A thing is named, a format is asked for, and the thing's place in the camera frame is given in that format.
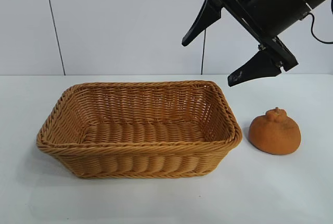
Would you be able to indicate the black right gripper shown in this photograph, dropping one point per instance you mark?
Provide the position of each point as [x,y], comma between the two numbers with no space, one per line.
[278,8]

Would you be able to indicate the knobbly orange fruit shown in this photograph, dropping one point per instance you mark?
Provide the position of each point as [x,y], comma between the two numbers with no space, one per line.
[273,135]

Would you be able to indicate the tan woven wicker basket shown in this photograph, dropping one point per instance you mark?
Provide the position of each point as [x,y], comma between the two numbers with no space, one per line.
[145,135]

